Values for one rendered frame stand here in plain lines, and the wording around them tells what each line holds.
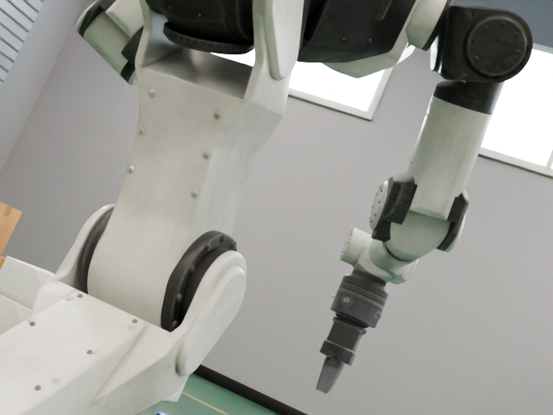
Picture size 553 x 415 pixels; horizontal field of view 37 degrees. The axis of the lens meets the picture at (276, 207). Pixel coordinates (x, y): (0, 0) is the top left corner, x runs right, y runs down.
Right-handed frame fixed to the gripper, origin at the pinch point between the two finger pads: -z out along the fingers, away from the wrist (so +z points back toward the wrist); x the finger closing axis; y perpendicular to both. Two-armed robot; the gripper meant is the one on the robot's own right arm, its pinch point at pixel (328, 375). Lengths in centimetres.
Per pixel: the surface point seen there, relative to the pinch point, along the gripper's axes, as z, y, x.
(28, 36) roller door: 161, 399, 504
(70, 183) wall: 58, 323, 549
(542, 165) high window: 203, -51, 481
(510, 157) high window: 202, -27, 485
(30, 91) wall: 123, 400, 549
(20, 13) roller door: 171, 401, 480
